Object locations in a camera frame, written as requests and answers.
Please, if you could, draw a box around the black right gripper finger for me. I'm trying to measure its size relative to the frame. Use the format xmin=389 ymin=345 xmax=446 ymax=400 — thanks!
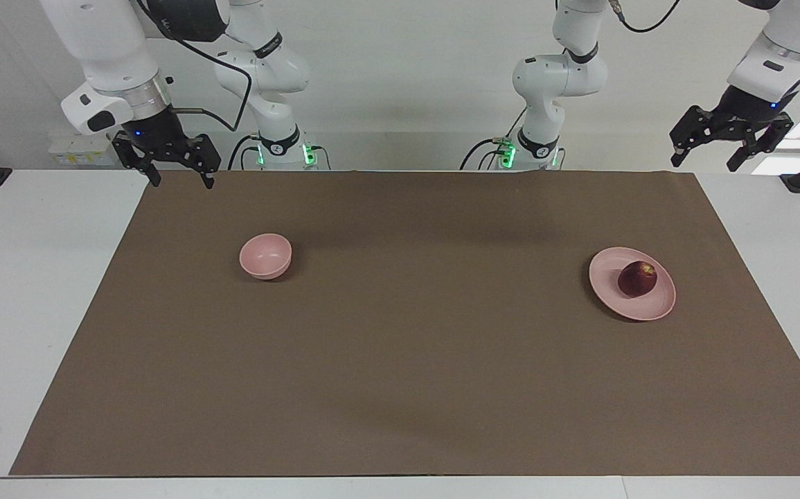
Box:
xmin=188 ymin=134 xmax=222 ymax=190
xmin=112 ymin=131 xmax=163 ymax=189

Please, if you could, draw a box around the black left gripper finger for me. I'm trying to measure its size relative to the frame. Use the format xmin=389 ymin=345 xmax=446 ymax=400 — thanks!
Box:
xmin=726 ymin=114 xmax=794 ymax=173
xmin=669 ymin=105 xmax=720 ymax=169

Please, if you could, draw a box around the dark red apple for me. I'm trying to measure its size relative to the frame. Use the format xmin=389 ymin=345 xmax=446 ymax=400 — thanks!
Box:
xmin=617 ymin=261 xmax=659 ymax=299

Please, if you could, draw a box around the pink bowl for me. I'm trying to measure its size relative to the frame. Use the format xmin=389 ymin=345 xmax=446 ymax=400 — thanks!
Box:
xmin=239 ymin=233 xmax=293 ymax=281

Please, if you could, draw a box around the pink plate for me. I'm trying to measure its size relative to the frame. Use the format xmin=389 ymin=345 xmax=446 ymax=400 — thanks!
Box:
xmin=589 ymin=247 xmax=677 ymax=322

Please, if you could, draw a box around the white power strip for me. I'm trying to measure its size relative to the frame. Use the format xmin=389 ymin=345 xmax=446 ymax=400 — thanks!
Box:
xmin=48 ymin=133 xmax=122 ymax=167

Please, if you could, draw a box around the brown table mat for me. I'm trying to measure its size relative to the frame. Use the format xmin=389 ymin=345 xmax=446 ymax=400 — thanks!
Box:
xmin=10 ymin=170 xmax=800 ymax=477

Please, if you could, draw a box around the black right base cable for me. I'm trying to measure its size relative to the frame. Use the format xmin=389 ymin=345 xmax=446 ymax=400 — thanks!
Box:
xmin=228 ymin=134 xmax=332 ymax=171

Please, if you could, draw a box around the black base cable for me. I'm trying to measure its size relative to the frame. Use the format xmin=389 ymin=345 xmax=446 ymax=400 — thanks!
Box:
xmin=459 ymin=107 xmax=567 ymax=171
xmin=228 ymin=134 xmax=332 ymax=171

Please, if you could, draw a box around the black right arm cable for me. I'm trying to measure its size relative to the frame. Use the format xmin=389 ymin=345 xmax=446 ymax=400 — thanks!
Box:
xmin=136 ymin=0 xmax=254 ymax=133

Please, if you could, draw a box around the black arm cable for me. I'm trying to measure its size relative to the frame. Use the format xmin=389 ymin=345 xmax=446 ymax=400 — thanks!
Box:
xmin=607 ymin=0 xmax=800 ymax=89
xmin=136 ymin=0 xmax=254 ymax=133

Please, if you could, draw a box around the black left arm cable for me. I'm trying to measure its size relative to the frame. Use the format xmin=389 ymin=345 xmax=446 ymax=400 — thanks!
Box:
xmin=607 ymin=0 xmax=800 ymax=89

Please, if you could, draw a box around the black left base cable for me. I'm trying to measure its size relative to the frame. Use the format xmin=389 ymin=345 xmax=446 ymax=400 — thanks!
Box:
xmin=459 ymin=107 xmax=567 ymax=171

